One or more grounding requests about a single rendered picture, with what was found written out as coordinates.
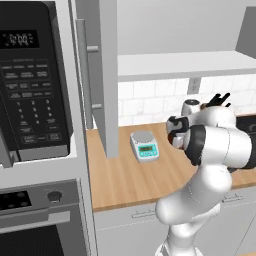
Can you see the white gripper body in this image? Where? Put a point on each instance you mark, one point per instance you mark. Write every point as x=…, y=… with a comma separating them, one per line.
x=180, y=140

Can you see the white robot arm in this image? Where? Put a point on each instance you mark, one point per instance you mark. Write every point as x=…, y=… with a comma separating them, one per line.
x=213, y=186

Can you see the brown bowl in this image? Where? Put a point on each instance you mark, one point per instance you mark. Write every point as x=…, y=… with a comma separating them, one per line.
x=171, y=139

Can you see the white cabinet shelf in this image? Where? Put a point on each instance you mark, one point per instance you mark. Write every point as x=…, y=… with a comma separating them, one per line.
x=186, y=65

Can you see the grey cabinet door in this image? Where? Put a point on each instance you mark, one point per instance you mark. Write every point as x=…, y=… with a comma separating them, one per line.
x=108, y=83

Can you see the white kettle with black lid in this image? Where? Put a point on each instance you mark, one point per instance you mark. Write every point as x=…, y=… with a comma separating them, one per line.
x=190, y=107

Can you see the white kitchen scale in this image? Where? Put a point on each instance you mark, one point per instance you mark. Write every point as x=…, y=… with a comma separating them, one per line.
x=144, y=146

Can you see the black utensils in pot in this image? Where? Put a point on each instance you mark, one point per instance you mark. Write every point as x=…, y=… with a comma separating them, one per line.
x=218, y=100

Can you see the black hob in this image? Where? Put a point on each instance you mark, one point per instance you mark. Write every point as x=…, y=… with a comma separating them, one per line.
x=247, y=124

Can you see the grey drawer front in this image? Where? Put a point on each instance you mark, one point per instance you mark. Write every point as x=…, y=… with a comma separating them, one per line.
x=240, y=203
x=126, y=216

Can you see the black oven knob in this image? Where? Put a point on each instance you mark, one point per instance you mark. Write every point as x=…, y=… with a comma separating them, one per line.
x=54, y=195

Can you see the grey oven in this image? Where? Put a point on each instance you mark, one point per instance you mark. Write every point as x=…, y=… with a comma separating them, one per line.
x=40, y=216

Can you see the black microwave oven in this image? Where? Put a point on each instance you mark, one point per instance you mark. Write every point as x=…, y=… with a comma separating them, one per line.
x=30, y=83

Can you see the grey wall outlet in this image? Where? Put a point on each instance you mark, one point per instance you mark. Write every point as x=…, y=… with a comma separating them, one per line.
x=193, y=85

